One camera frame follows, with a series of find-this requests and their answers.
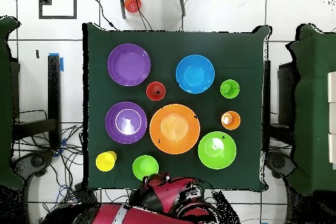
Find small green bowl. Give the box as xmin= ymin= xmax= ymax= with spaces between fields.
xmin=132 ymin=154 xmax=159 ymax=181

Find red cup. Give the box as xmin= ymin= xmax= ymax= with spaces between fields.
xmin=146 ymin=81 xmax=167 ymax=102

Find large orange bowl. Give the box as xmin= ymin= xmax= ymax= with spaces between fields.
xmin=149 ymin=103 xmax=201 ymax=155

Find blue bowl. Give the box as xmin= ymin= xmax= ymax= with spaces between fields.
xmin=175 ymin=54 xmax=215 ymax=95

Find purple bowl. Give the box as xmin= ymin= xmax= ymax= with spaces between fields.
xmin=105 ymin=101 xmax=148 ymax=145
xmin=107 ymin=43 xmax=152 ymax=87

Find green cup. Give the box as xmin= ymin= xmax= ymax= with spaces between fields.
xmin=219 ymin=79 xmax=240 ymax=99

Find orange cup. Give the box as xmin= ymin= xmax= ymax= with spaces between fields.
xmin=220 ymin=110 xmax=242 ymax=131

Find dark green tablecloth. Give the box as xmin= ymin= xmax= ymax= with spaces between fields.
xmin=82 ymin=22 xmax=271 ymax=192

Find large green bowl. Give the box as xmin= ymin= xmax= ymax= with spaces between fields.
xmin=198 ymin=131 xmax=238 ymax=170

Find yellow cup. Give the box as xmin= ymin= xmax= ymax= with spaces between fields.
xmin=95 ymin=150 xmax=118 ymax=173

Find small orange bowl on floor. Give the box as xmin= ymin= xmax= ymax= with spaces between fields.
xmin=123 ymin=0 xmax=142 ymax=14

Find grey black machine base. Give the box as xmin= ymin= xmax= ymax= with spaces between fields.
xmin=11 ymin=150 xmax=54 ymax=177
xmin=264 ymin=151 xmax=297 ymax=179

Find neighbouring green table cloth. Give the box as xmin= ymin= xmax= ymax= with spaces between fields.
xmin=0 ymin=16 xmax=26 ymax=190
xmin=285 ymin=24 xmax=336 ymax=196

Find white boxes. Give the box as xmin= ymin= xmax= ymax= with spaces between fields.
xmin=327 ymin=71 xmax=336 ymax=168

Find bundle of cables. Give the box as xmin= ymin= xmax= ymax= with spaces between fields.
xmin=14 ymin=123 xmax=87 ymax=224

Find black post stand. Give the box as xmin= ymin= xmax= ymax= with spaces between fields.
xmin=12 ymin=54 xmax=62 ymax=148

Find black square frame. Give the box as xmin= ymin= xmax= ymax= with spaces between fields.
xmin=38 ymin=0 xmax=77 ymax=20

